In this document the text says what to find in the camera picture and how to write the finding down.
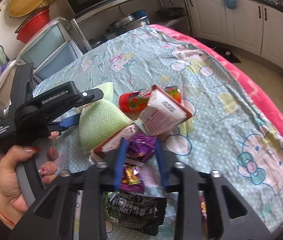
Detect pink yellow snack bag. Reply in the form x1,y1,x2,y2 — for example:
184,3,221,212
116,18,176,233
200,195,207,219

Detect red cylindrical candy tube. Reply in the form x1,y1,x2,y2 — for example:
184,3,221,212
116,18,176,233
118,86,181,113

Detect black green snack packet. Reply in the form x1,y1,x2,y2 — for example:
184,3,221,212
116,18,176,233
103,192,167,236

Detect purple candy wrapper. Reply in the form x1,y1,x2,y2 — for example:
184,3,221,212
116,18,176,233
126,133,157,163

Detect red white paper box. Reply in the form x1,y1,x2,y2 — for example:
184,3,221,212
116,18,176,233
91,85,196,162

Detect red orange snack wrapper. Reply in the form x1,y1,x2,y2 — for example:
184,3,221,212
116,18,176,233
119,164,145,194

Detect person's left hand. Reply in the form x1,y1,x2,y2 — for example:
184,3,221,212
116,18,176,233
0,130,60,230

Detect teal plastic drawer unit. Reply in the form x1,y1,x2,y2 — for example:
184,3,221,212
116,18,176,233
16,17,92,82

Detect hello kitty tablecloth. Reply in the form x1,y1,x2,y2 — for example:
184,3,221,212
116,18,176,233
33,25,283,236

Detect metal shelf rack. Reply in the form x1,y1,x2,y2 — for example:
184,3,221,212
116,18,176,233
70,0,194,53

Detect red plastic basin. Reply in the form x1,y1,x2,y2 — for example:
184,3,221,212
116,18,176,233
15,7,51,44

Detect steel pots on shelf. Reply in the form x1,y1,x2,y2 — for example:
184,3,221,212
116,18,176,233
88,9,150,48

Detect black frying pan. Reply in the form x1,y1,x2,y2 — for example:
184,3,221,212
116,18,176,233
156,7,184,20

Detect black floor mat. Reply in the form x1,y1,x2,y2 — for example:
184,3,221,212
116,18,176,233
197,38,241,64

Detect blue hanging basket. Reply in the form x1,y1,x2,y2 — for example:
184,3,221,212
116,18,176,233
222,0,237,10

